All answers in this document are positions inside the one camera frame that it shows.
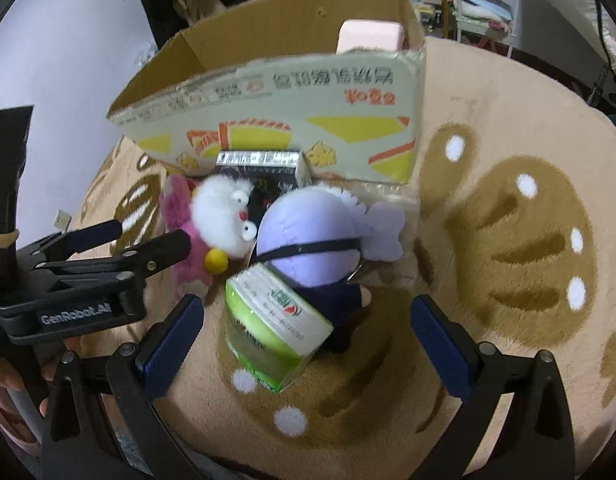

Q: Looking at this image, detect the beige paw print rug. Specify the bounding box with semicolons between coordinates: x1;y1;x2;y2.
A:
68;37;616;467

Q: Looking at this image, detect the printed cardboard box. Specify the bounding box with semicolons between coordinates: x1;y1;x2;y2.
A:
105;0;428;187

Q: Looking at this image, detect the purple plush doll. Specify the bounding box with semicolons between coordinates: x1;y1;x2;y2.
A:
250;185;407;356

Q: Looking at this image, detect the white metal rack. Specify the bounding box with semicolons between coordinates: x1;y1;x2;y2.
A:
450;0;522;59

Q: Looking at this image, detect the black packet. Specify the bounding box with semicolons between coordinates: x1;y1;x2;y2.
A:
215;150;313;226

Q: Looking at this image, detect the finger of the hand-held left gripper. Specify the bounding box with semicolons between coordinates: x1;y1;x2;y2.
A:
35;230;193;287
17;219;125;267

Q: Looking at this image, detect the black upright panel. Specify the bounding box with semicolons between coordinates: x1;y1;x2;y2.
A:
0;106;35;261

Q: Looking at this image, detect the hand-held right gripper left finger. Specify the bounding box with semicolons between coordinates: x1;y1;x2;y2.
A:
40;294;206;480

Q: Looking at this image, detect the white fabric sheet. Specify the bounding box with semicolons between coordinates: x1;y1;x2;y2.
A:
525;0;616;78

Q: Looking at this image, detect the person's left hand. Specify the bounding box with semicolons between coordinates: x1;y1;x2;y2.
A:
0;354;56;443

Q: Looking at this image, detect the pink tissue pack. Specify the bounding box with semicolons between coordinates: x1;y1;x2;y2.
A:
336;19;405;55

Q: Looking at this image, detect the black cable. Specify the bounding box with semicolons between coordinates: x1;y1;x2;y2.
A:
588;0;616;108

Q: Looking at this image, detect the green tissue pack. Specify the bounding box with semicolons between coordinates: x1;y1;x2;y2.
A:
224;262;335;394

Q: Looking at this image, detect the pink and white plush toy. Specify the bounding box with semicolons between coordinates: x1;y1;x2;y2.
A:
159;174;257;302

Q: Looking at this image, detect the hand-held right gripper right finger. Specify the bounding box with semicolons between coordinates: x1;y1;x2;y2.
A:
410;294;577;480

